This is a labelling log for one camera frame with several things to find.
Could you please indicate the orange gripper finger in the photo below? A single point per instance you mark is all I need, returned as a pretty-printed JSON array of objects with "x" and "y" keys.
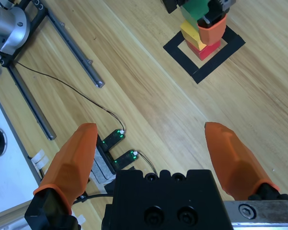
[
  {"x": 235, "y": 163},
  {"x": 72, "y": 163}
]

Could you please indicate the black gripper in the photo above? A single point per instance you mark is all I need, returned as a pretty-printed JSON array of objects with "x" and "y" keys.
[{"x": 218, "y": 9}]

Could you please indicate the red wooden block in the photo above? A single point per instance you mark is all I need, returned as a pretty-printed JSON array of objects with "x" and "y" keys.
[{"x": 206, "y": 51}]

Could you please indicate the yellow wooden block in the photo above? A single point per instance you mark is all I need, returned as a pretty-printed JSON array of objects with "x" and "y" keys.
[{"x": 190, "y": 33}]

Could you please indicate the green wooden block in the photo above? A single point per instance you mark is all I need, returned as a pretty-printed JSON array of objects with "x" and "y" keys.
[{"x": 194, "y": 9}]

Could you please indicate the white tape label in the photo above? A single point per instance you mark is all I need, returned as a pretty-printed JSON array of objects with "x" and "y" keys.
[
  {"x": 81, "y": 220},
  {"x": 39, "y": 159}
]

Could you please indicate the black tape square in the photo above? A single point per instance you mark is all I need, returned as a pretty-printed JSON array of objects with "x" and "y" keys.
[{"x": 182, "y": 60}]

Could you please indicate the black LED adapter module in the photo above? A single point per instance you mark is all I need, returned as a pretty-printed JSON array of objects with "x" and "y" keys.
[
  {"x": 124, "y": 160},
  {"x": 112, "y": 140}
]

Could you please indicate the white board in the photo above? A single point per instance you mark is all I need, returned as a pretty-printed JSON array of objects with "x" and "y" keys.
[{"x": 9, "y": 172}]

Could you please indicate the dark grey aluminium rail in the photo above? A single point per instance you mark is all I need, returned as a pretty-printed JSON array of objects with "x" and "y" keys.
[{"x": 32, "y": 103}]

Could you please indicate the silver aluminium rail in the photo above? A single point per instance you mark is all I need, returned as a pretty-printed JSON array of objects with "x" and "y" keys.
[{"x": 82, "y": 60}]

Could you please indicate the black base frame bracket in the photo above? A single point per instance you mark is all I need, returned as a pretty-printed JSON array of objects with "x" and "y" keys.
[{"x": 38, "y": 20}]

